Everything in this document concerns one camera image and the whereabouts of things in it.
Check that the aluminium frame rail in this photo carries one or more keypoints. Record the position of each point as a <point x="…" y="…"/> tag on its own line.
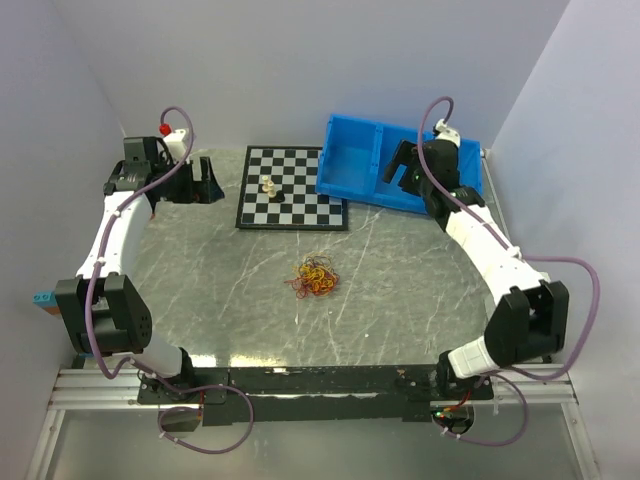
<point x="89" y="390"/>

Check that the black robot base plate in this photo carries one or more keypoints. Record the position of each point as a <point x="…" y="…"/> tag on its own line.
<point x="405" y="392"/>

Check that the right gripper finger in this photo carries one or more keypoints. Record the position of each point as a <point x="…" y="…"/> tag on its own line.
<point x="406" y="181"/>
<point x="404" y="155"/>

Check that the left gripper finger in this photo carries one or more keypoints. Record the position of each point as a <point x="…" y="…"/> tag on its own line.
<point x="205" y="167"/>
<point x="207" y="190"/>

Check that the blue three-compartment plastic bin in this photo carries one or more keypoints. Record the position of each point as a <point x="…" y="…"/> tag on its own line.
<point x="354" y="159"/>

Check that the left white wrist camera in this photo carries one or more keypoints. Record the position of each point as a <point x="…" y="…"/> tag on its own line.
<point x="176" y="140"/>

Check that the blue and brown toy block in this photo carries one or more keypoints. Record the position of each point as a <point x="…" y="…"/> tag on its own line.
<point x="46" y="301"/>

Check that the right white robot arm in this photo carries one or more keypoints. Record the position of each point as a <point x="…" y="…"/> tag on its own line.
<point x="530" y="312"/>

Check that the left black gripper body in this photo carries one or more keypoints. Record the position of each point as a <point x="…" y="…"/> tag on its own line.
<point x="178" y="187"/>

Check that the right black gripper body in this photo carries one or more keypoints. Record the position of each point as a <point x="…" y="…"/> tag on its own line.
<point x="421" y="181"/>

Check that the black and white chessboard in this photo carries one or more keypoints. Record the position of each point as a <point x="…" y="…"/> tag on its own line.
<point x="293" y="170"/>

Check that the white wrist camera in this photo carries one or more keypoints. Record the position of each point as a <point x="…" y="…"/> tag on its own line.
<point x="176" y="140"/>
<point x="442" y="131"/>

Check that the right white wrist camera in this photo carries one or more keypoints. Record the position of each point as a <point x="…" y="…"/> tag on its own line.
<point x="442" y="131"/>

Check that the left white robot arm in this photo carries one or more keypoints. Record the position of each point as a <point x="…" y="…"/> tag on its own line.
<point x="104" y="314"/>

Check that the short white chess piece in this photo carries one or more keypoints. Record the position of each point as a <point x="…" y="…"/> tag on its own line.
<point x="271" y="190"/>

